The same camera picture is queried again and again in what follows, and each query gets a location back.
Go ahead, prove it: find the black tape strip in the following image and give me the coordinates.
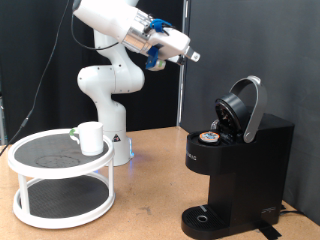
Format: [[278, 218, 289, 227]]
[[256, 221, 283, 240]]

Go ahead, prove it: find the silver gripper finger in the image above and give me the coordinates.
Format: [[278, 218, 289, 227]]
[[184, 45, 201, 63], [167, 54, 186, 67]]

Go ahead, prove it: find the orange-rimmed coffee pod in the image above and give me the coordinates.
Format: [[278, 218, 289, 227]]
[[198, 130, 221, 145]]

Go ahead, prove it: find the black curtain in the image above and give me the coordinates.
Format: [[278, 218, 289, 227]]
[[0, 0, 185, 144]]

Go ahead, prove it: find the white mug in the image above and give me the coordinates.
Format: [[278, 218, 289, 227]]
[[68, 121, 105, 157]]

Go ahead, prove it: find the thin black cable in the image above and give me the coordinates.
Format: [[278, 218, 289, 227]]
[[0, 0, 119, 156]]

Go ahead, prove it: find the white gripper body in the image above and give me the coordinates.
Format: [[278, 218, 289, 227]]
[[147, 25, 192, 64]]

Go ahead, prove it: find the gray vertical frame post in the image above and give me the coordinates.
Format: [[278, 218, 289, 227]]
[[0, 94, 7, 146]]

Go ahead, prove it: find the wrist camera on blue mount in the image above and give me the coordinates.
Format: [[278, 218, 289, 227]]
[[145, 45, 167, 72]]

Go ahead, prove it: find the black power cord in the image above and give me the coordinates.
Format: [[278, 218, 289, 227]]
[[279, 203, 306, 216]]

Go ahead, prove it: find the dark gray backdrop panel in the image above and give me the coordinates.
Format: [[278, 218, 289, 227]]
[[181, 0, 320, 226]]

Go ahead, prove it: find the black Keurig coffee machine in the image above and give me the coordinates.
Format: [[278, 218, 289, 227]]
[[180, 75, 296, 240]]

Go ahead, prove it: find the blue cable clip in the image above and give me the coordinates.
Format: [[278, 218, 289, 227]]
[[148, 18, 174, 34]]

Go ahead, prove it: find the white two-tier turntable shelf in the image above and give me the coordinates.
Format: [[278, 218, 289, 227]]
[[7, 128, 117, 230]]

